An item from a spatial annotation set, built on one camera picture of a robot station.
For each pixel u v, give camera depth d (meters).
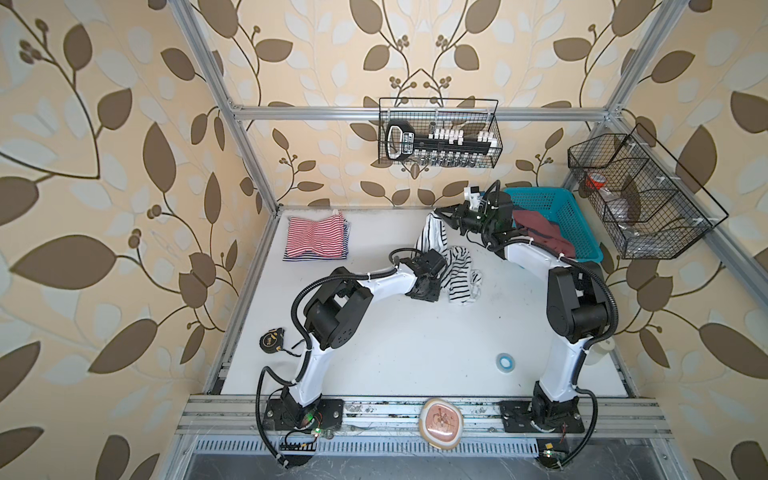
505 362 0.83
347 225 1.15
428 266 0.77
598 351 0.77
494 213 0.73
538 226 1.11
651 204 0.72
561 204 1.14
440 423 0.71
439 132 0.82
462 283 0.96
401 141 0.83
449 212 0.86
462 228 0.85
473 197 0.87
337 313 0.53
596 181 0.81
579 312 0.52
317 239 1.07
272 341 0.84
